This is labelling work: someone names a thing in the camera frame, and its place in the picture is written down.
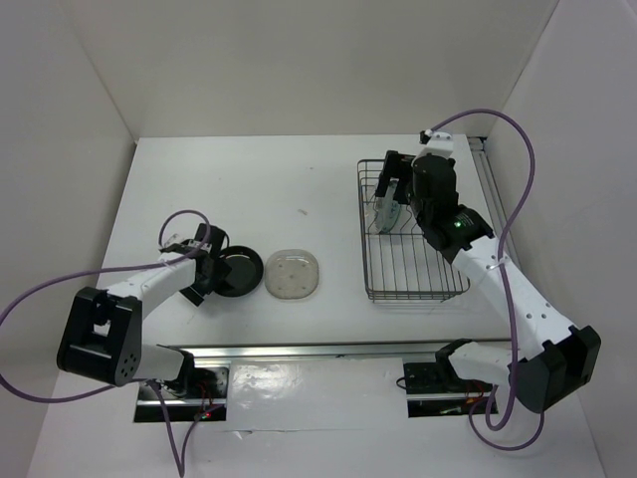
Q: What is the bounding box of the blue patterned ceramic plate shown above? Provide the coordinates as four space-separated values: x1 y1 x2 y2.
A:
373 190 402 234

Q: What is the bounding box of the black round plate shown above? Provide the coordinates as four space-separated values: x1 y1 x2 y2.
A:
214 245 264 298

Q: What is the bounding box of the clear ribbed glass plate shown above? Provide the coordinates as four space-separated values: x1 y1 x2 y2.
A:
364 186 385 235

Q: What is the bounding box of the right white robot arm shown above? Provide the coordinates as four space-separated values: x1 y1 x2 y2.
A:
375 150 601 413

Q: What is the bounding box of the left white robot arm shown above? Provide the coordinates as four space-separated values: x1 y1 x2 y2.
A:
57 223 231 397

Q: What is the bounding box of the frosted beige glass plate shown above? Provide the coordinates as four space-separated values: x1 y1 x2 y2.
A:
264 249 319 300

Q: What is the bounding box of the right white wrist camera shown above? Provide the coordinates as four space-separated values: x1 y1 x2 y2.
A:
417 129 454 159

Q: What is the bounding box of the metal wire dish rack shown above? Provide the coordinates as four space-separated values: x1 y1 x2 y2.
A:
357 159 470 303

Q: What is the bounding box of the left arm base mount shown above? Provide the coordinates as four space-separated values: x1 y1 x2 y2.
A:
133 366 229 423

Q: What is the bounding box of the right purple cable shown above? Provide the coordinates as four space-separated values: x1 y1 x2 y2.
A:
422 108 546 452

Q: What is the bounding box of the aluminium front rail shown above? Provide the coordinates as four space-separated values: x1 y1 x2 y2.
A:
158 338 514 360

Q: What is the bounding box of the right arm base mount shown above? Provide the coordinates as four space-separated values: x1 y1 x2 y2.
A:
395 362 493 418

